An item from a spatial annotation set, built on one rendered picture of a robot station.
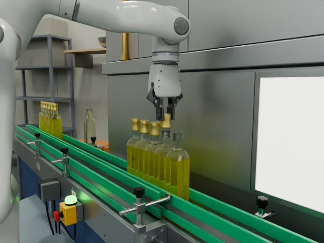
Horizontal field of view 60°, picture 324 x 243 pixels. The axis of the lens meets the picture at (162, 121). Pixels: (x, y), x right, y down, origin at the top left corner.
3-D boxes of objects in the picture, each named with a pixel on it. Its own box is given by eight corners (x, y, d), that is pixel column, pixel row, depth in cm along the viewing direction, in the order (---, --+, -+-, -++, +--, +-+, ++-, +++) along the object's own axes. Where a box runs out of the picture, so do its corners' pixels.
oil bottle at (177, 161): (189, 216, 87) (190, 148, 84) (176, 221, 84) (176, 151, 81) (178, 209, 92) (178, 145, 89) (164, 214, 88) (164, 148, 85)
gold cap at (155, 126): (162, 135, 93) (162, 122, 93) (154, 136, 91) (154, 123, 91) (155, 133, 96) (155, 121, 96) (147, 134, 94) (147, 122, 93)
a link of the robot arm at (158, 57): (168, 55, 92) (168, 64, 92) (146, 53, 86) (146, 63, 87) (186, 53, 85) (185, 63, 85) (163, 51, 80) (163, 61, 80)
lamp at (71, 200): (78, 203, 109) (78, 196, 109) (67, 207, 106) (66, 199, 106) (74, 200, 113) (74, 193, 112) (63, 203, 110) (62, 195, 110)
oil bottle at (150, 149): (166, 203, 96) (167, 142, 94) (153, 208, 93) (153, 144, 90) (156, 198, 101) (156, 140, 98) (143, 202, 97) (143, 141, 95)
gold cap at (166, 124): (173, 128, 88) (173, 114, 88) (164, 128, 86) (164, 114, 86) (166, 126, 91) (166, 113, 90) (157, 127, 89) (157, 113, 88)
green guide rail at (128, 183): (161, 217, 86) (161, 192, 84) (158, 218, 85) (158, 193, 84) (27, 134, 223) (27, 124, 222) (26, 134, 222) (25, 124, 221)
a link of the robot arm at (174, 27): (83, -30, 64) (197, 13, 75) (77, -9, 79) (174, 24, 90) (75, 10, 64) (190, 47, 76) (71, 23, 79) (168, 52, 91)
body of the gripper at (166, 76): (170, 61, 92) (170, 96, 93) (144, 60, 86) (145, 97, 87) (186, 60, 86) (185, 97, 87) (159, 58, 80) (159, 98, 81)
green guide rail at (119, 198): (140, 224, 81) (140, 198, 80) (137, 225, 80) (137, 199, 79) (17, 135, 219) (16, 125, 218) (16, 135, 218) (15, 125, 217)
